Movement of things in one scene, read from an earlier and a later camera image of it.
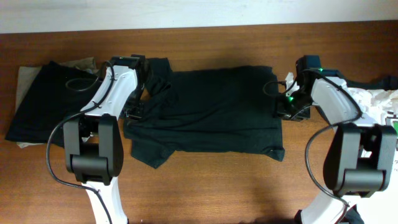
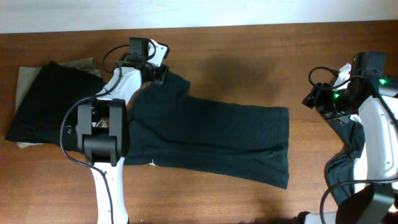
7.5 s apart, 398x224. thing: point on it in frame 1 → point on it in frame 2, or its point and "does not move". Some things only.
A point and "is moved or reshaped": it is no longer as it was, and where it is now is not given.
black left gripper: (135, 114) → (159, 77)
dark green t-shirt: (227, 109) is moved or reshaped
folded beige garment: (27, 74) does not move
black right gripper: (282, 109) → (317, 97)
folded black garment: (61, 91) does not move
